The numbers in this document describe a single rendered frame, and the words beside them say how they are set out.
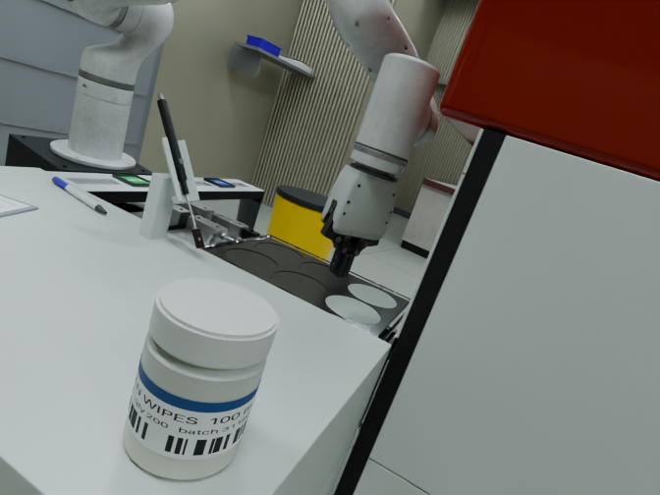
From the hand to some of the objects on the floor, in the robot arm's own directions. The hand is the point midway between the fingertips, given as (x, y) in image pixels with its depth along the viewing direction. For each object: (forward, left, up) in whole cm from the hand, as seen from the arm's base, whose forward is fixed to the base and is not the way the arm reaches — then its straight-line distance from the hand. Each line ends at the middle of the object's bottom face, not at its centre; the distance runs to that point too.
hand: (341, 263), depth 69 cm
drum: (-138, +143, -110) cm, 227 cm away
